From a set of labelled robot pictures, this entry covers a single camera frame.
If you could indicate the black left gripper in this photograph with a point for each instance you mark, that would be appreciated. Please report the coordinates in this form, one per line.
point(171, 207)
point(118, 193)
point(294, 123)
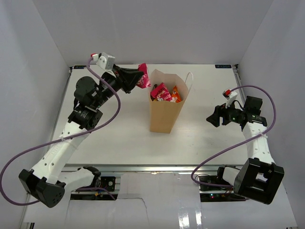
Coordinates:
point(127, 78)

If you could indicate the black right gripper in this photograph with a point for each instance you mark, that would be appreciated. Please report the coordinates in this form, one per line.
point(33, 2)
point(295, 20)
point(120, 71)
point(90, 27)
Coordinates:
point(220, 111)

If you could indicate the red heart candy packet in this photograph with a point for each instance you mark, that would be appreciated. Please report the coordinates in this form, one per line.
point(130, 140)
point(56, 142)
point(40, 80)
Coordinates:
point(144, 81)

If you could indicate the pink candy packet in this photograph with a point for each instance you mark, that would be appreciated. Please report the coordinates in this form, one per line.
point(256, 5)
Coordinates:
point(161, 93)

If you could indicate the orange white snack bag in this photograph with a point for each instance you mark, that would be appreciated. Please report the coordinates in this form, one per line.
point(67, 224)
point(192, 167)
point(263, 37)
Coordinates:
point(175, 95)

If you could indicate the brown paper bag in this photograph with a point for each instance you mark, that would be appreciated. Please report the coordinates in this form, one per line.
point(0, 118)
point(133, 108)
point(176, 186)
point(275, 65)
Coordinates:
point(163, 114)

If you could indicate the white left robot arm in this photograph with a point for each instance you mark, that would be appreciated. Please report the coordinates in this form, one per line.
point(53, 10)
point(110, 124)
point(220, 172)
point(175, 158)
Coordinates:
point(44, 181)

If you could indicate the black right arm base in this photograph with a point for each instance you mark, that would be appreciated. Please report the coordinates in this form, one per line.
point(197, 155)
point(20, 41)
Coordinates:
point(214, 192)

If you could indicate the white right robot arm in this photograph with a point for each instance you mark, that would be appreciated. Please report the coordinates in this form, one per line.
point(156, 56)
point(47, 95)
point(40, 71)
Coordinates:
point(259, 178)

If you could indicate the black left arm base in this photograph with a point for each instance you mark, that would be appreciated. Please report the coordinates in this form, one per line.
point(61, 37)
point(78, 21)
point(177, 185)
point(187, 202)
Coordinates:
point(106, 183)

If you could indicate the blue label right corner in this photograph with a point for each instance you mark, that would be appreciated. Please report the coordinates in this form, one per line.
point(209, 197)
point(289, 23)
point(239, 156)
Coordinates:
point(223, 66)

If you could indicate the blue label corner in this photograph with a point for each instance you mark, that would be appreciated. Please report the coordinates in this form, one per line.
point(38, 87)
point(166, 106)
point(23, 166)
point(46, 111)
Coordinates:
point(223, 66)
point(79, 66)

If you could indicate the blue label left corner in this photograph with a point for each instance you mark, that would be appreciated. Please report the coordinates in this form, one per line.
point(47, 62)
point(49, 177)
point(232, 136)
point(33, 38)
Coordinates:
point(79, 66)

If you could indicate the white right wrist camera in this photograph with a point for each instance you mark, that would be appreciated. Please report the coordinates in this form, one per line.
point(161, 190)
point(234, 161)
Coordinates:
point(230, 96)

